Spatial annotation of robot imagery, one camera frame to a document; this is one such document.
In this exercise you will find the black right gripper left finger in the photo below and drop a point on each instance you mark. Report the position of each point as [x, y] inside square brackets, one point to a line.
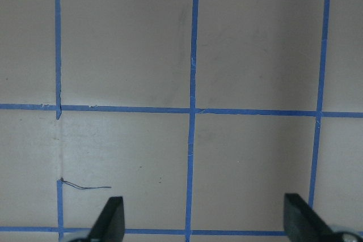
[110, 225]

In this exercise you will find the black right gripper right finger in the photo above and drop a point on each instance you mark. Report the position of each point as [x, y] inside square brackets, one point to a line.
[302, 223]

